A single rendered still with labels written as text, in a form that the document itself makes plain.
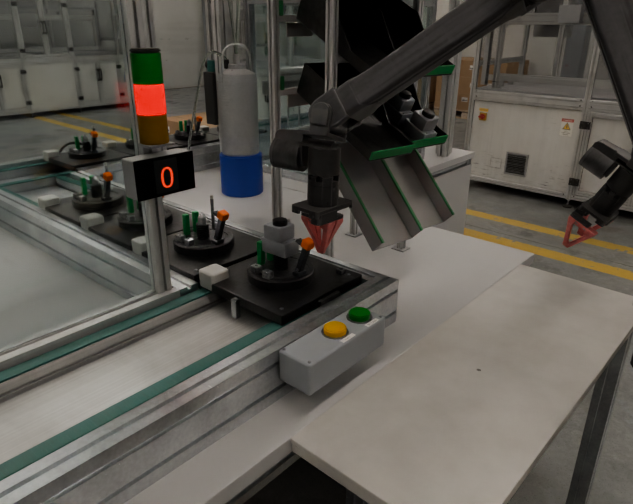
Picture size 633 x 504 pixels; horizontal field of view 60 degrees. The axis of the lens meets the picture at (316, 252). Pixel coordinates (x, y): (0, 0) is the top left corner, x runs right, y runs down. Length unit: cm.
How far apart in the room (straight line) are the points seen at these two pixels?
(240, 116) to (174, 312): 103
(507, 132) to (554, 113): 43
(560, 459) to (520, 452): 137
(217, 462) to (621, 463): 176
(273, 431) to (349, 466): 14
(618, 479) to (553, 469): 21
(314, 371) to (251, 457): 16
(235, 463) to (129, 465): 15
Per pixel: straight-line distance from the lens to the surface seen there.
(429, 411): 97
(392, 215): 131
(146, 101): 99
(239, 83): 197
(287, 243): 108
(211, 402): 87
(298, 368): 90
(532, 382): 109
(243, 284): 112
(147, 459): 83
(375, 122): 133
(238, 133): 200
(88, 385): 98
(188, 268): 121
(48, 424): 92
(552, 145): 515
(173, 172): 103
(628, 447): 247
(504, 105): 528
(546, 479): 221
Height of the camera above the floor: 146
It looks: 23 degrees down
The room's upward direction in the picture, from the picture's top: straight up
